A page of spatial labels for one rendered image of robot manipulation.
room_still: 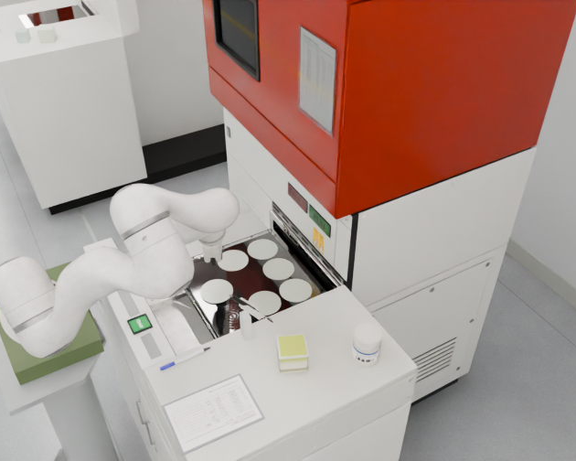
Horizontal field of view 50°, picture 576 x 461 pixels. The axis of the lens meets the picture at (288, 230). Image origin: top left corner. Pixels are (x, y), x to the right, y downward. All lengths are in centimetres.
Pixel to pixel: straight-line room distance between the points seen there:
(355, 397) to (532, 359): 161
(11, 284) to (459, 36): 117
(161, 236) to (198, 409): 54
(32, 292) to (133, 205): 37
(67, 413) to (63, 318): 75
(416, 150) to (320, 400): 69
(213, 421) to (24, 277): 54
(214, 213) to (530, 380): 205
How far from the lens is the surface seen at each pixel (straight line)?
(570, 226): 323
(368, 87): 149
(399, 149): 166
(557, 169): 317
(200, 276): 198
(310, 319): 175
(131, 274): 125
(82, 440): 224
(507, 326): 319
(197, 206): 123
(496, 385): 294
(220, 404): 158
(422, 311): 223
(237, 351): 168
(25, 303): 146
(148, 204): 120
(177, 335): 185
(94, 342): 190
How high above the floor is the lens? 227
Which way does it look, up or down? 40 degrees down
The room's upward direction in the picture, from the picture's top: straight up
